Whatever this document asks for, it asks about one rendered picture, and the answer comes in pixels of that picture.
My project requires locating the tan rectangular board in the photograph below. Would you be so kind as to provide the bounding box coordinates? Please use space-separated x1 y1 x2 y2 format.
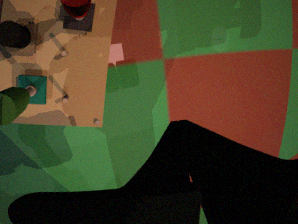
0 0 117 128

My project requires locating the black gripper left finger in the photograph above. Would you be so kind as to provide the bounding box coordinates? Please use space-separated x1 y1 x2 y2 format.
8 121 202 224

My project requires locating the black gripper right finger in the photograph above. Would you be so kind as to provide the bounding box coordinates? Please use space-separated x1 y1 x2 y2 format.
180 120 298 224

